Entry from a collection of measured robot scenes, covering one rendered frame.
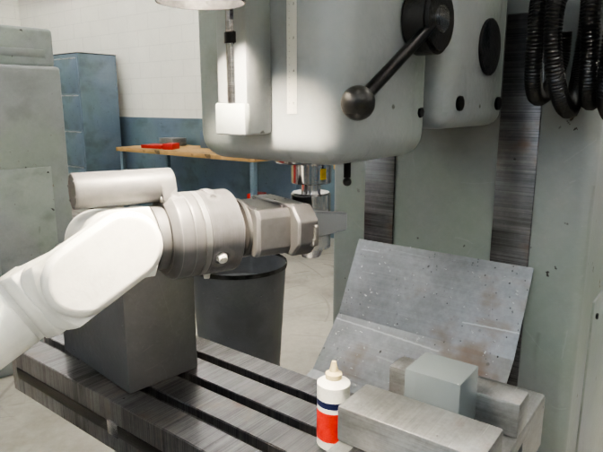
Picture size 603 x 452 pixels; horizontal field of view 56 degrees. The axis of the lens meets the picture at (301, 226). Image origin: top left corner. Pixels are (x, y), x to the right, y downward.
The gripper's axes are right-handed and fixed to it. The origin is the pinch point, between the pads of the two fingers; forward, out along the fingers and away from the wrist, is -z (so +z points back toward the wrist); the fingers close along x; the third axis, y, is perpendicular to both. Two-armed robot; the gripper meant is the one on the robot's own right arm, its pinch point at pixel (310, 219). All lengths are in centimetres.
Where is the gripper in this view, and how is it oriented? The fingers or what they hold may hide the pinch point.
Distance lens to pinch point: 66.4
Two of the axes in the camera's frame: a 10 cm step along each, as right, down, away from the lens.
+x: -5.5, -1.8, 8.2
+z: -8.4, 1.1, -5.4
